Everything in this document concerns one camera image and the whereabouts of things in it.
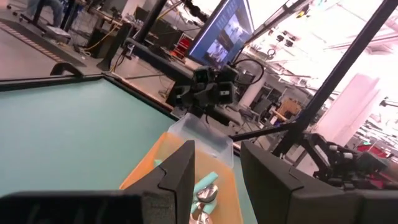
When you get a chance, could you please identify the black stand with white knobs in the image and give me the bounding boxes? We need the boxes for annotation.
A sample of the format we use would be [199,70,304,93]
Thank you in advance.
[297,133,391,191]

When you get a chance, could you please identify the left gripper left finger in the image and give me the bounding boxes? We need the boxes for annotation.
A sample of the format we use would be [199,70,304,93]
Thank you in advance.
[123,139,197,224]

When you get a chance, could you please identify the cardboard box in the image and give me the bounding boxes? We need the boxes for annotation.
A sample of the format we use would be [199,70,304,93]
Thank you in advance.
[275,98,303,118]

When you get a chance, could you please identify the black stand pole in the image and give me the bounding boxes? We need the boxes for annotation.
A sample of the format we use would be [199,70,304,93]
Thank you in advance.
[133,0,170,44]

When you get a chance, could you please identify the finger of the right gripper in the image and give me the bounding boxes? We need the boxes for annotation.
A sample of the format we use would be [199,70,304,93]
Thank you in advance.
[169,85,194,108]
[216,81,236,106]

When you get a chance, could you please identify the wide white room column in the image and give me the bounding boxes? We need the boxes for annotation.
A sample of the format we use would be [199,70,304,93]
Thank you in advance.
[312,73,382,147]

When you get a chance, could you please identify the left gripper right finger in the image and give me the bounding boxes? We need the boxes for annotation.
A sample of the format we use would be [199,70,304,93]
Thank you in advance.
[240,139,359,224]

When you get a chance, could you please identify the black rig post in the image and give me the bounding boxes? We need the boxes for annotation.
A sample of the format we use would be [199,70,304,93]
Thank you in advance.
[272,0,398,158]

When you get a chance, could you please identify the black metal table frame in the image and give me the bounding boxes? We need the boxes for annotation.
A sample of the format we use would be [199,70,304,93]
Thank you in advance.
[0,72,180,121]

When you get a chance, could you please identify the black rig strut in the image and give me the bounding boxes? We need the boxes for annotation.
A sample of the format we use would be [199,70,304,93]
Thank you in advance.
[229,121,301,143]

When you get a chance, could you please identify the yellow cable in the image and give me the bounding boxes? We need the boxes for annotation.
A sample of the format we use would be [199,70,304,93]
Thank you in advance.
[81,24,121,54]

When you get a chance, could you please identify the orange translucent plastic bin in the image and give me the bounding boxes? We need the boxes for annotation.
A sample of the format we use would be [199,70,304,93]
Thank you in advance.
[119,131,244,224]

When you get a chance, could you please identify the person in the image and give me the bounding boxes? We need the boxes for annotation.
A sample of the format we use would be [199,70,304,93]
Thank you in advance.
[23,0,65,28]

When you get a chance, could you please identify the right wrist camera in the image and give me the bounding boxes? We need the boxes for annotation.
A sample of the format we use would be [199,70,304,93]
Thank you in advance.
[193,68,216,85]

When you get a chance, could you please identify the grey floor cable ramp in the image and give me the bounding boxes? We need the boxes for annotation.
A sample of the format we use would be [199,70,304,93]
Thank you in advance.
[0,17,88,68]

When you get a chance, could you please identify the black frame handle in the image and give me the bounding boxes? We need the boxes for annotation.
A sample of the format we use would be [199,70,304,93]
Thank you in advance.
[49,61,84,77]

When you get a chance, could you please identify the monitor with blue screen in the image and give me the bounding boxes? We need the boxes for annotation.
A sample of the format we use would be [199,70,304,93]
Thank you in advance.
[185,0,255,71]

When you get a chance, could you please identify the green table mat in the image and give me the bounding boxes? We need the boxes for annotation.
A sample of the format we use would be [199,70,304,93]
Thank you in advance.
[0,77,259,224]

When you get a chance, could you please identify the black cart bar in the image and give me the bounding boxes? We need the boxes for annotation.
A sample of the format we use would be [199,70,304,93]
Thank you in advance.
[126,37,195,82]

